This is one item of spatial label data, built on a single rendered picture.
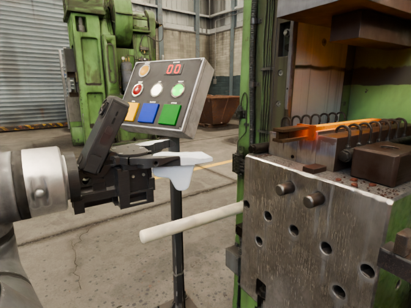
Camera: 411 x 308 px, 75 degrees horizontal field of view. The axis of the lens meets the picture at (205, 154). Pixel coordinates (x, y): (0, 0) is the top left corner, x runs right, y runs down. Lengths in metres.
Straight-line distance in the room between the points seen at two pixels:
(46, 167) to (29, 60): 7.97
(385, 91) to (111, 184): 0.96
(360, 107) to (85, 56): 4.79
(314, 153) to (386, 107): 0.49
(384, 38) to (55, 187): 0.79
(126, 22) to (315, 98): 4.76
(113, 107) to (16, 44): 7.99
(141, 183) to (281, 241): 0.44
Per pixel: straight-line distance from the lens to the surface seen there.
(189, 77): 0.96
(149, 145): 0.47
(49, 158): 0.39
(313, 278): 0.72
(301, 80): 0.95
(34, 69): 8.34
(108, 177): 0.42
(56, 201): 0.39
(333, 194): 0.60
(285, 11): 0.76
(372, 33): 0.80
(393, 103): 1.12
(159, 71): 1.07
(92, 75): 5.37
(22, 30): 8.42
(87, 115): 5.31
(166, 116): 0.93
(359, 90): 1.16
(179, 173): 0.41
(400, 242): 0.30
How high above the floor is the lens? 1.10
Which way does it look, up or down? 14 degrees down
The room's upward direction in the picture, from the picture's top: straight up
